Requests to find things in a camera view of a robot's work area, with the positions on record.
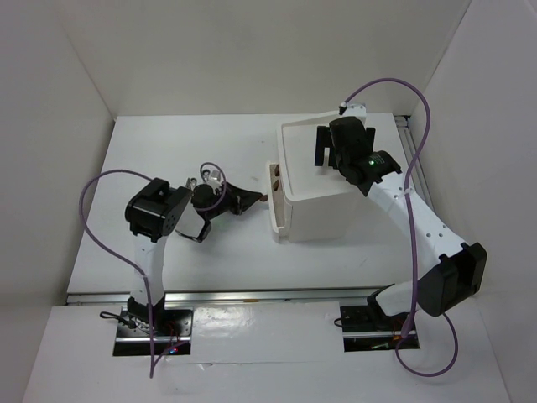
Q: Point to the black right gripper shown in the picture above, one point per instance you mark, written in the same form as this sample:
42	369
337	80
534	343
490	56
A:
323	141

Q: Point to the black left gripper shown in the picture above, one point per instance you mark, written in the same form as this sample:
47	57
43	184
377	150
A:
240	197

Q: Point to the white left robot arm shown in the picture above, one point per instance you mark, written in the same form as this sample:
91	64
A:
159	211

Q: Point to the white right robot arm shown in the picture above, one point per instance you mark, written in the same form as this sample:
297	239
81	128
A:
446	269

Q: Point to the large silver ratchet wrench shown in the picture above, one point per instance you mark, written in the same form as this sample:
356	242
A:
205	173

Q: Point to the small silver wrench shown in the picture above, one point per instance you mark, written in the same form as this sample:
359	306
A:
191	183

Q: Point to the white drawer cabinet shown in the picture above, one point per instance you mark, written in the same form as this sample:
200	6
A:
321	201

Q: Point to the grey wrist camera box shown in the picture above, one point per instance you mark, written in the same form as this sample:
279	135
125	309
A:
215	176

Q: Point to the aluminium side rail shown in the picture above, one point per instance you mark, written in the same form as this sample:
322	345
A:
402	124

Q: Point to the aluminium front rail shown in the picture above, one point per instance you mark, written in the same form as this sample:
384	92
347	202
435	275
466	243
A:
232	296

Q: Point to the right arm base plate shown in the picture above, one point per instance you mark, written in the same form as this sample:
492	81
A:
361	333

